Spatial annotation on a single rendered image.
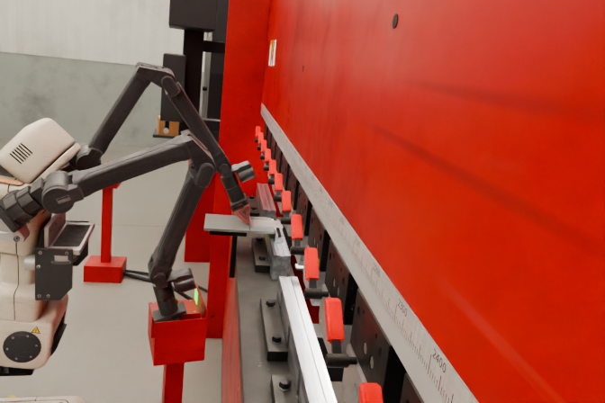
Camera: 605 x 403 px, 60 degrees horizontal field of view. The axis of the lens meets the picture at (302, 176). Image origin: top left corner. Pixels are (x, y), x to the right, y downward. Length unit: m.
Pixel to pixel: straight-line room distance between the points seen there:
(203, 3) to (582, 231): 2.75
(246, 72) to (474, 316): 2.46
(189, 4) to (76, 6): 6.02
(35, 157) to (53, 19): 7.38
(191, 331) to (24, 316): 0.49
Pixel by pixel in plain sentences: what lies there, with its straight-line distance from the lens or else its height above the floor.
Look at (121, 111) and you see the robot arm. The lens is 1.84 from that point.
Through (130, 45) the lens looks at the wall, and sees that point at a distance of 8.78.
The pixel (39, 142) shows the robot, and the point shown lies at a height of 1.34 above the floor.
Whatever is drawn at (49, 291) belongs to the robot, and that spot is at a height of 0.91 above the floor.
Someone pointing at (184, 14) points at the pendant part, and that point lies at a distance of 2.96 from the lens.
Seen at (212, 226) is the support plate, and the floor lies 1.00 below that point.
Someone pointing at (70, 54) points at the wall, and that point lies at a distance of 8.91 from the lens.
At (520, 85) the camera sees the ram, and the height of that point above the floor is 1.64.
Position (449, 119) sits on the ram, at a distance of 0.50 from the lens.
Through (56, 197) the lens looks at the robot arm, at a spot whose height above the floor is 1.24.
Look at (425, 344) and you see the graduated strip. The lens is 0.53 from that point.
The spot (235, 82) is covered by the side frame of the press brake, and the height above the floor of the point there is 1.49.
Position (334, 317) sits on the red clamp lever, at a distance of 0.75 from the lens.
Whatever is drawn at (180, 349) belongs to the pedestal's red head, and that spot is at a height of 0.71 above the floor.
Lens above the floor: 1.64
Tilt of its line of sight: 12 degrees down
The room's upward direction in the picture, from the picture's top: 6 degrees clockwise
